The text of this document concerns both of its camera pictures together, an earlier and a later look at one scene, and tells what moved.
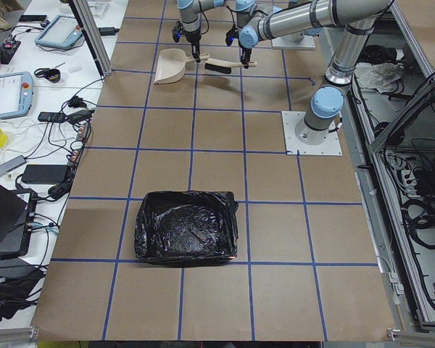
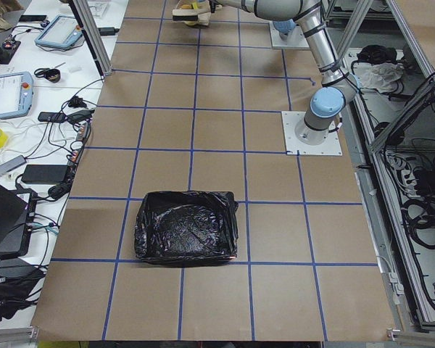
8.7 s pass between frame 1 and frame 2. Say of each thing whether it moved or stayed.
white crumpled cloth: stayed
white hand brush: moved
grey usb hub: stayed
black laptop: stayed
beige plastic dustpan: moved
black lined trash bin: stayed
